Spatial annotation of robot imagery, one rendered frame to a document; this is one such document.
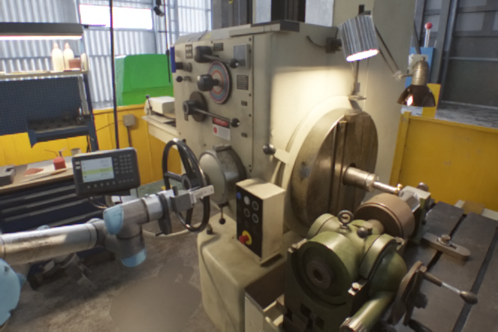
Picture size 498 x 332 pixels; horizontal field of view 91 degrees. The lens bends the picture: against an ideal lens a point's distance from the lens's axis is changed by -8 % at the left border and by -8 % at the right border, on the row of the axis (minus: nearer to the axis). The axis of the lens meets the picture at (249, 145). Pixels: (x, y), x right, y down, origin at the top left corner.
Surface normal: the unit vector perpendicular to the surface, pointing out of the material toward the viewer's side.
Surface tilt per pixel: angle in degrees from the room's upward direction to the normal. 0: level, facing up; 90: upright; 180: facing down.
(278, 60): 90
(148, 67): 84
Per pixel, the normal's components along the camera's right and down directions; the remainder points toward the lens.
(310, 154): -0.66, -0.34
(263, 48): -0.77, 0.19
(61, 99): 0.58, 0.25
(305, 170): -0.74, -0.09
